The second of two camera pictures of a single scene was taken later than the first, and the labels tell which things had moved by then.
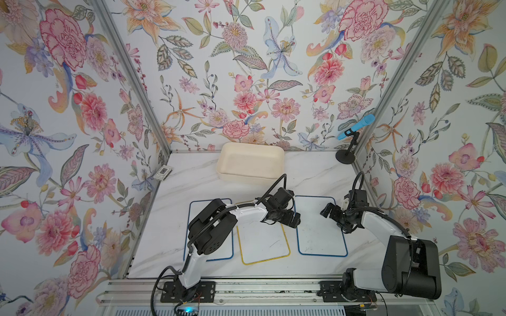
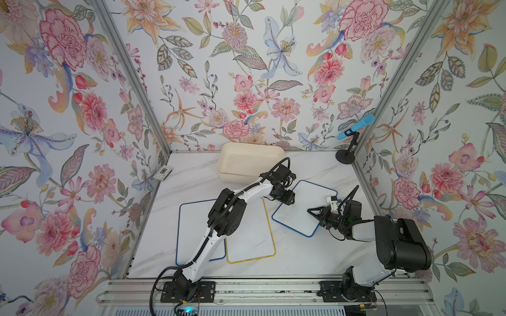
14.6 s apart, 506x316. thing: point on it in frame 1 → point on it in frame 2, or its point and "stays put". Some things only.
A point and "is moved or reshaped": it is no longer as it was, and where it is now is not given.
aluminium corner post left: x=107 y=18 stays put
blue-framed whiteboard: x=317 y=235 is moved or reshaped
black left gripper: x=288 y=219 → x=289 y=198
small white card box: x=163 y=172 stays put
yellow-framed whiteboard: x=260 y=241 is moved or reshaped
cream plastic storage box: x=251 y=162 stays put
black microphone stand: x=347 y=157 stays put
